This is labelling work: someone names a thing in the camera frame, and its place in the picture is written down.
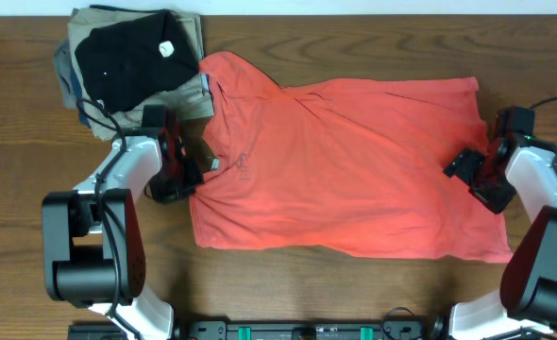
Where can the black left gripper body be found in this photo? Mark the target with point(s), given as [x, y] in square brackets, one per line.
[182, 177]

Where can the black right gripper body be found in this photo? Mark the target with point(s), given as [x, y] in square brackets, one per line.
[483, 182]

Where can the red printed t-shirt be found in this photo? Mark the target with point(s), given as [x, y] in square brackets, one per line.
[355, 165]

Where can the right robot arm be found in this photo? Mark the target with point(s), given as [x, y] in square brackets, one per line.
[516, 164]

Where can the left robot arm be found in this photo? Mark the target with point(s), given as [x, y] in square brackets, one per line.
[93, 256]

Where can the khaki folded garment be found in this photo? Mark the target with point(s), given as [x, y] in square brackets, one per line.
[191, 100]

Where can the black folded shirt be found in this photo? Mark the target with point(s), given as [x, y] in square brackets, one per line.
[125, 63]

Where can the grey folded garment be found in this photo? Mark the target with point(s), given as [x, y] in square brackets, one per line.
[62, 60]

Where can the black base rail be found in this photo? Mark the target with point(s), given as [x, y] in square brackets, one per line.
[220, 330]

